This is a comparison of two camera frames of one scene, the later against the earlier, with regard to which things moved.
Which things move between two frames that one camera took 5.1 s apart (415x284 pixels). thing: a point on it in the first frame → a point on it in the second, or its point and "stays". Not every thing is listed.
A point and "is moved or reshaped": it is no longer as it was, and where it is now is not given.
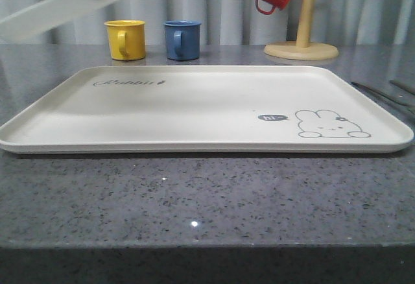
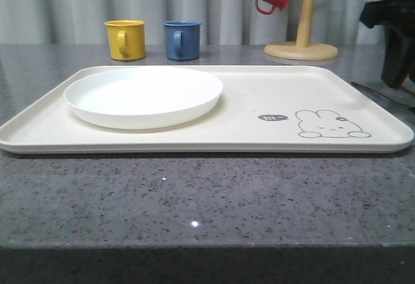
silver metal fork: (379, 95) is moved or reshaped
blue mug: (182, 39) stays
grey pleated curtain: (353, 9) stays
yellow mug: (127, 39) stays
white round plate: (64, 8) → (144, 98)
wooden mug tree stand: (303, 49) stays
